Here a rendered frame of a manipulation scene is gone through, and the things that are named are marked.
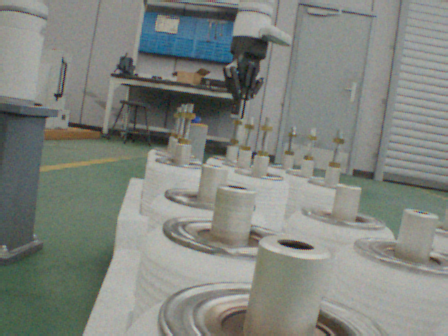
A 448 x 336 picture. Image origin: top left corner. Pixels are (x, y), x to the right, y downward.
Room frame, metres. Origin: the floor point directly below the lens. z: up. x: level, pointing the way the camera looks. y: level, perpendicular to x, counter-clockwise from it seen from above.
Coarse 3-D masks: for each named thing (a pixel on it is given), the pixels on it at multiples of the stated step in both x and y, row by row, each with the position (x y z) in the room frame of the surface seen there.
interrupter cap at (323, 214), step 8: (304, 208) 0.39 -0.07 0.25; (312, 208) 0.40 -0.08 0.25; (320, 208) 0.41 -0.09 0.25; (328, 208) 0.42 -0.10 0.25; (312, 216) 0.36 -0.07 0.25; (320, 216) 0.36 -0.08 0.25; (328, 216) 0.39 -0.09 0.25; (360, 216) 0.40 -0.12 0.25; (368, 216) 0.40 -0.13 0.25; (336, 224) 0.35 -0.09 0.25; (344, 224) 0.35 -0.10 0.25; (352, 224) 0.35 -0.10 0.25; (360, 224) 0.35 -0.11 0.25; (368, 224) 0.36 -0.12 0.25; (376, 224) 0.37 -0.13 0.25; (384, 224) 0.37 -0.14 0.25
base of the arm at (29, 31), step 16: (0, 16) 0.80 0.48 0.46; (16, 16) 0.79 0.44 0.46; (32, 16) 0.81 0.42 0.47; (0, 32) 0.79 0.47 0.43; (16, 32) 0.79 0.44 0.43; (32, 32) 0.81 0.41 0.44; (0, 48) 0.79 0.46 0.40; (16, 48) 0.79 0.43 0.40; (32, 48) 0.81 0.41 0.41; (0, 64) 0.79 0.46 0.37; (16, 64) 0.80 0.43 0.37; (32, 64) 0.82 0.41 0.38; (0, 80) 0.79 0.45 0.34; (16, 80) 0.80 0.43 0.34; (32, 80) 0.83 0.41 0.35; (0, 96) 0.79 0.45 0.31; (16, 96) 0.80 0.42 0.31; (32, 96) 0.83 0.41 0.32
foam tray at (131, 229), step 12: (132, 180) 0.90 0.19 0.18; (144, 180) 0.93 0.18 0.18; (132, 192) 0.76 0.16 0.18; (132, 204) 0.65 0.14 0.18; (120, 216) 0.56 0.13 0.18; (132, 216) 0.58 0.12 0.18; (144, 216) 0.59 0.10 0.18; (120, 228) 0.56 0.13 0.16; (132, 228) 0.56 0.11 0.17; (144, 228) 0.57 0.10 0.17; (120, 240) 0.56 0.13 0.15; (132, 240) 0.56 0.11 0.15
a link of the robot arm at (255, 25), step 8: (240, 16) 0.88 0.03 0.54; (248, 16) 0.87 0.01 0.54; (256, 16) 0.87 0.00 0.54; (264, 16) 0.87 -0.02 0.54; (240, 24) 0.88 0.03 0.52; (248, 24) 0.87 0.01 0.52; (256, 24) 0.87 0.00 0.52; (264, 24) 0.87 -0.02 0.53; (240, 32) 0.87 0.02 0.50; (248, 32) 0.87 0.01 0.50; (256, 32) 0.87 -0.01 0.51; (264, 32) 0.83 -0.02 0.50; (272, 32) 0.83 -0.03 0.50; (280, 32) 0.85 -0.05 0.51; (264, 40) 0.88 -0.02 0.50; (272, 40) 0.88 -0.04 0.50; (280, 40) 0.86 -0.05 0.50; (288, 40) 0.88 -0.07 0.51
